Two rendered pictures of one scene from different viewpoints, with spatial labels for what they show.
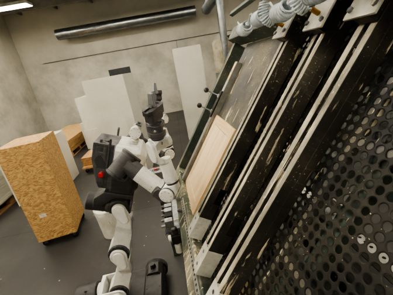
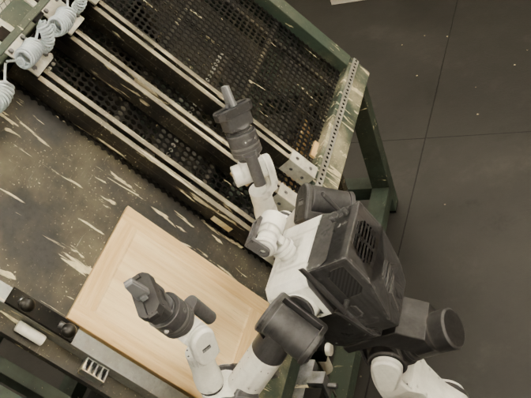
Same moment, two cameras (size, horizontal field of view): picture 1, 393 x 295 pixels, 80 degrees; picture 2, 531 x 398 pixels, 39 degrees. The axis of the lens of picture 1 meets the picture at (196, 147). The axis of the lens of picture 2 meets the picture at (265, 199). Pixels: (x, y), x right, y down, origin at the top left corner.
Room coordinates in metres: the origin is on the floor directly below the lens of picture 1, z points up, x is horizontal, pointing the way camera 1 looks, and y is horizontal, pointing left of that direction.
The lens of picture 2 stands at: (2.59, 1.20, 2.67)
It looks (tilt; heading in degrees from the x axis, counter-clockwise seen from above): 38 degrees down; 214
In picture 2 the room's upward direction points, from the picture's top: 23 degrees counter-clockwise
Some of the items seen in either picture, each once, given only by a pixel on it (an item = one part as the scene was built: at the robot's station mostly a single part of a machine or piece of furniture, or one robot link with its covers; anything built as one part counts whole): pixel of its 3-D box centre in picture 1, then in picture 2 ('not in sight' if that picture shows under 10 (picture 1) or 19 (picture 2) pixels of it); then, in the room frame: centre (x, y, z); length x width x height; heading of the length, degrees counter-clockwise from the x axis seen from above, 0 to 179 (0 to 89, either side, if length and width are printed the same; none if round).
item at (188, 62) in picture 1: (193, 95); not in sight; (5.49, -0.15, 1.03); 0.60 x 0.58 x 2.05; 2
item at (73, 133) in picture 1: (69, 139); not in sight; (7.03, 3.72, 0.22); 2.46 x 1.04 x 0.44; 2
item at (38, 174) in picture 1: (47, 188); not in sight; (2.61, 1.85, 0.63); 0.50 x 0.42 x 1.25; 11
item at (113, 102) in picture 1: (124, 127); not in sight; (4.08, 1.19, 0.88); 0.90 x 0.60 x 1.75; 2
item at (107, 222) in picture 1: (109, 215); not in sight; (2.41, 1.15, 0.24); 0.32 x 0.30 x 0.47; 2
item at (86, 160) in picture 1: (97, 159); not in sight; (4.79, 2.12, 0.15); 0.61 x 0.51 x 0.31; 2
